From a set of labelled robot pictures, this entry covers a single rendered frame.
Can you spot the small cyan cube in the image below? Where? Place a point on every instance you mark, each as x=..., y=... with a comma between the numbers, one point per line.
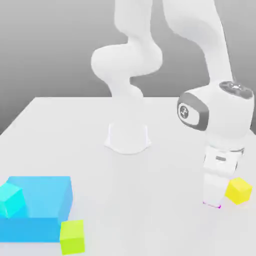
x=12, y=199

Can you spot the small yellow cube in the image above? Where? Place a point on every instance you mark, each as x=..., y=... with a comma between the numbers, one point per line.
x=239, y=191

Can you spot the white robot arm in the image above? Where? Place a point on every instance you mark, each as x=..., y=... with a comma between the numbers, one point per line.
x=128, y=60

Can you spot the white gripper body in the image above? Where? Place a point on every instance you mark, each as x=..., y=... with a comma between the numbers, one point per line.
x=220, y=164

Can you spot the small lime green cube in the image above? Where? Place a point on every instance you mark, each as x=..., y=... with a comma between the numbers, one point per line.
x=72, y=237

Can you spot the small magenta cube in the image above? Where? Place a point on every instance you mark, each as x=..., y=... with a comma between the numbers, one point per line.
x=217, y=207

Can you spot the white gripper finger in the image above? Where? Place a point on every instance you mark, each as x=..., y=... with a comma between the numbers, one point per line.
x=214, y=190

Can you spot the large blue box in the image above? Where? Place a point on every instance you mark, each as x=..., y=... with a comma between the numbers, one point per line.
x=44, y=198

